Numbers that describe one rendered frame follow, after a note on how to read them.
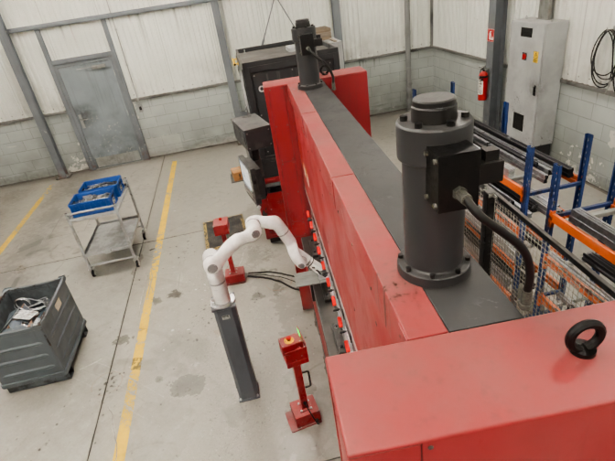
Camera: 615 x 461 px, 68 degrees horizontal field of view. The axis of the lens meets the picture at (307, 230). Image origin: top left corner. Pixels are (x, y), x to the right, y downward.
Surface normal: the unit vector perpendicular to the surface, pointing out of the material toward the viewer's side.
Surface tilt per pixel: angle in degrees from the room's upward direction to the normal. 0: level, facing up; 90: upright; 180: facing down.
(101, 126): 90
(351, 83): 90
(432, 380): 0
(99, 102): 90
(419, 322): 0
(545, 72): 90
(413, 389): 0
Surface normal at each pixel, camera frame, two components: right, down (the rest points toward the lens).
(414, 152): -0.65, 0.45
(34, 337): 0.18, 0.46
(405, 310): -0.14, -0.86
